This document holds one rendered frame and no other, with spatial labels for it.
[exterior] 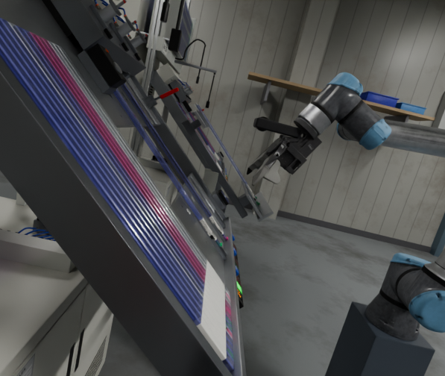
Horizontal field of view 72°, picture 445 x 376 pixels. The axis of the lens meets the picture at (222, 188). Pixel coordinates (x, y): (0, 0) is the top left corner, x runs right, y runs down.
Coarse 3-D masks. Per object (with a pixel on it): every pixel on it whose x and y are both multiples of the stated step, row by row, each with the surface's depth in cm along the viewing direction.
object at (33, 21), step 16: (0, 0) 40; (16, 0) 45; (32, 0) 51; (0, 16) 38; (16, 16) 42; (32, 16) 47; (48, 16) 55; (32, 32) 44; (48, 32) 50; (64, 48) 53; (80, 48) 61; (80, 64) 56; (128, 80) 87; (96, 96) 54; (112, 96) 63; (112, 112) 57; (144, 112) 83
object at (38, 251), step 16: (224, 208) 108; (0, 240) 68; (16, 240) 69; (32, 240) 71; (48, 240) 73; (0, 256) 69; (16, 256) 69; (32, 256) 69; (48, 256) 69; (64, 256) 69
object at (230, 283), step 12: (228, 216) 102; (228, 228) 91; (228, 240) 82; (228, 252) 75; (228, 264) 69; (228, 276) 64; (228, 288) 59; (240, 324) 49; (240, 336) 45; (240, 348) 43; (240, 360) 40; (240, 372) 39
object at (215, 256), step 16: (192, 176) 96; (176, 208) 60; (208, 208) 90; (192, 224) 65; (208, 224) 78; (224, 224) 96; (208, 240) 69; (224, 240) 83; (208, 256) 62; (224, 256) 72
